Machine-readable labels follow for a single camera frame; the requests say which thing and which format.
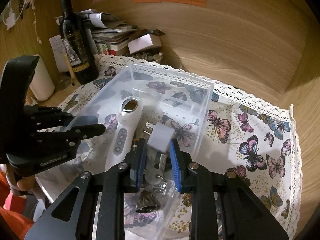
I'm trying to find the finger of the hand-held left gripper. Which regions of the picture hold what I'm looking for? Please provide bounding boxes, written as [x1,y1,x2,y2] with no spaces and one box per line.
[37,124,106,147]
[25,107,98,130]

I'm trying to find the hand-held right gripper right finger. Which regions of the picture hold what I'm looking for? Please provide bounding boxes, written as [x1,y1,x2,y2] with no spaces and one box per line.
[170,138,290,240]

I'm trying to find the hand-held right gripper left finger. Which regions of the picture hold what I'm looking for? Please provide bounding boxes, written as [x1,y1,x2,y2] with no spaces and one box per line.
[24,138,147,240]

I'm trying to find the bunch of metal keys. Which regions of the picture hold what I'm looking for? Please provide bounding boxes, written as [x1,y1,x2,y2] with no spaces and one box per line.
[147,152,168,193]

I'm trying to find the white charger plug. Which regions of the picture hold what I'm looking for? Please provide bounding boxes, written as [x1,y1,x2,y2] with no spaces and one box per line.
[143,122,175,153]

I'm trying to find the white handheld massager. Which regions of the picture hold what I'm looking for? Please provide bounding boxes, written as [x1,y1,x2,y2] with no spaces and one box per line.
[104,96,143,174]

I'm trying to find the clear plastic organizer box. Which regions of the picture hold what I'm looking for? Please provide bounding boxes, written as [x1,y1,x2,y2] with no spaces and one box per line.
[61,63,216,240]

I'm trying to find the person's left hand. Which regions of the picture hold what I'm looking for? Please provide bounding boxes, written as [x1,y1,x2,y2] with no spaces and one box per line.
[16,176,35,192]

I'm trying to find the white cylinder candle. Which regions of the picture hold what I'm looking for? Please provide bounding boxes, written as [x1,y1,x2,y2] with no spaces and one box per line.
[29,54,55,102]

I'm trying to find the small dark metal bell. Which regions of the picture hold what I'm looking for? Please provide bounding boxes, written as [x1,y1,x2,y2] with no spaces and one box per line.
[135,190,160,214]

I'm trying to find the yellow wooden stick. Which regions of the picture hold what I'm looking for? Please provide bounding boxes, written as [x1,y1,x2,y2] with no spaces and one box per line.
[64,54,77,85]

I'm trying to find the dark wine bottle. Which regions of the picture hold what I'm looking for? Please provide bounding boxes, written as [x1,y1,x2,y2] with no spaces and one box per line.
[59,0,99,85]

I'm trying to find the white paper note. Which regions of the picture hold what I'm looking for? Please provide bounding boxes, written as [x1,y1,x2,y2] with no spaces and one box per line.
[49,35,68,73]

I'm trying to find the person's orange clothing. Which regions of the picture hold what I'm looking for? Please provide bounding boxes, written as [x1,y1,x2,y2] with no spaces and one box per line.
[0,172,35,240]

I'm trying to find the butterfly print lace tablecloth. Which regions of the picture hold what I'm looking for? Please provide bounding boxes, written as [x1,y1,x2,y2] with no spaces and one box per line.
[35,54,300,240]

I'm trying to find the bowl of beads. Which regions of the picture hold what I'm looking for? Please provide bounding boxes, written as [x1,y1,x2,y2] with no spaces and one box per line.
[125,50,164,64]

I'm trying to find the pile of books and papers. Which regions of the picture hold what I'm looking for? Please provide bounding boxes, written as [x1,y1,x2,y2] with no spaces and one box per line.
[77,9,165,55]

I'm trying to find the small white cardboard box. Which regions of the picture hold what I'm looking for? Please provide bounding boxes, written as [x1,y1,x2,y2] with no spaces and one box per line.
[127,34,163,54]

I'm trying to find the patterned ribbon band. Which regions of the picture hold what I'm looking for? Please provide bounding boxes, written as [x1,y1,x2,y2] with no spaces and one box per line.
[17,0,26,19]

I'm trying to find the hanging white cord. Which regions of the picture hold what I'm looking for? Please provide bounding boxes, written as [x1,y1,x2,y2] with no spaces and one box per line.
[25,0,43,45]

